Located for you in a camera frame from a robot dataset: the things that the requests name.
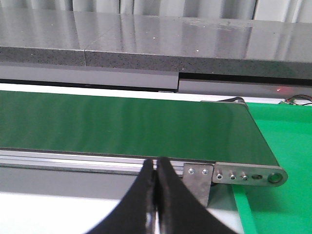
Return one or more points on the grey curtain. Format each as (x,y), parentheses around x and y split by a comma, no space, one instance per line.
(270,10)

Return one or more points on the green conveyor belt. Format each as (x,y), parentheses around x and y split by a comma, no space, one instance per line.
(214,131)

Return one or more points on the dark granite counter slab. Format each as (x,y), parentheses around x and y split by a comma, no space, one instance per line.
(173,44)

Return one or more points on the metal conveyor end bracket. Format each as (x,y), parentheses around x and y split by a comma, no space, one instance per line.
(199,177)

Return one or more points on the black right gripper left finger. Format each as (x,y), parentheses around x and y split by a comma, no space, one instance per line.
(135,214)

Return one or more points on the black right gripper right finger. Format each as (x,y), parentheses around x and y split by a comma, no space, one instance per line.
(179,211)

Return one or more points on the grey cabinet panel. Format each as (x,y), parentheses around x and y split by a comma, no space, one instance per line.
(154,81)

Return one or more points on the aluminium conveyor frame rail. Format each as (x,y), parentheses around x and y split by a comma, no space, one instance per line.
(73,162)

